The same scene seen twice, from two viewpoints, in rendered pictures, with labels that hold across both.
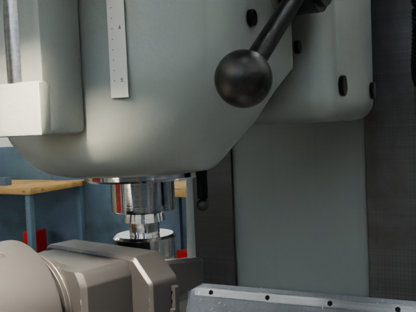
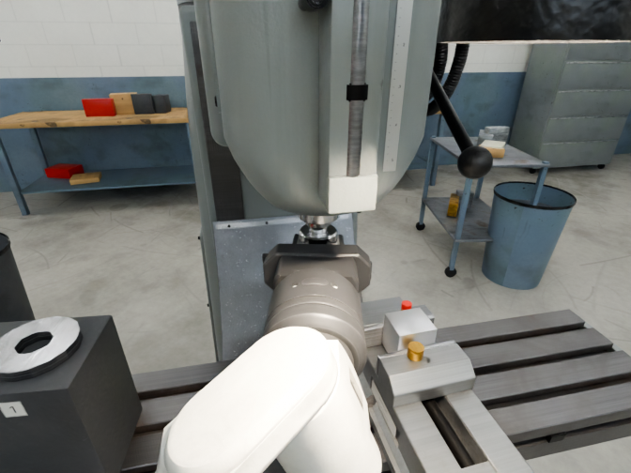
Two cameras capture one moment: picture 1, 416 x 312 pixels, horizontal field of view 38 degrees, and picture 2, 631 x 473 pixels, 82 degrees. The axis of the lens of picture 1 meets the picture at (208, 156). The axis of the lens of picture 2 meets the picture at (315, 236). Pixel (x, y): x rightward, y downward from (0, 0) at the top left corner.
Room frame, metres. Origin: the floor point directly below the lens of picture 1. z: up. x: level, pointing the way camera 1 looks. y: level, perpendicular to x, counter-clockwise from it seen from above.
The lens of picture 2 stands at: (0.15, 0.29, 1.46)
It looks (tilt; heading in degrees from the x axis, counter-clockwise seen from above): 27 degrees down; 322
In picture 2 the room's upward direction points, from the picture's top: straight up
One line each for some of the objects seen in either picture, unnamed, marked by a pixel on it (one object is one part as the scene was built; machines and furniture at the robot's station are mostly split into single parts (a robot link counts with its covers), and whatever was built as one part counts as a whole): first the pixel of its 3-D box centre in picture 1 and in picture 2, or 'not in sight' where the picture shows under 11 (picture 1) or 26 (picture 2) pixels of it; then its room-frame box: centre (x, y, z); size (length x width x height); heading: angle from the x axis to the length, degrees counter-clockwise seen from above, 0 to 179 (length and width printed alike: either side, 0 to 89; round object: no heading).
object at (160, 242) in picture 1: (145, 239); (317, 233); (0.46, 0.05, 1.26); 0.05 x 0.05 x 0.01
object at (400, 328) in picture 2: not in sight; (407, 336); (0.39, -0.08, 1.07); 0.06 x 0.05 x 0.06; 67
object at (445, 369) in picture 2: not in sight; (424, 372); (0.34, -0.05, 1.05); 0.12 x 0.06 x 0.04; 67
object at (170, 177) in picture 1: (142, 173); not in sight; (0.46, 0.05, 1.31); 0.09 x 0.09 x 0.01
